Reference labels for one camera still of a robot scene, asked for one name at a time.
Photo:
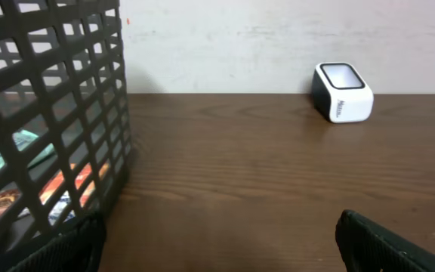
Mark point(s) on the white barcode scanner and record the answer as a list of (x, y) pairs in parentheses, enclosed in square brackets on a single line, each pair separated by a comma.
[(340, 93)]

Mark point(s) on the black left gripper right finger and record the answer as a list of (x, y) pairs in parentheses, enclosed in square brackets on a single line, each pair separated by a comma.
[(366, 246)]

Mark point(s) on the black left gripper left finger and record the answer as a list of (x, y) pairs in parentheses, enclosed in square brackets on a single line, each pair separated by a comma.
[(75, 246)]

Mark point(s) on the dark grey plastic basket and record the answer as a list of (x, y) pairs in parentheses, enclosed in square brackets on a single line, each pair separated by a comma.
[(62, 77)]

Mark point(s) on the orange Top candy bar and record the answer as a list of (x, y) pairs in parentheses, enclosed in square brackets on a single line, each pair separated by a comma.
[(9, 196)]

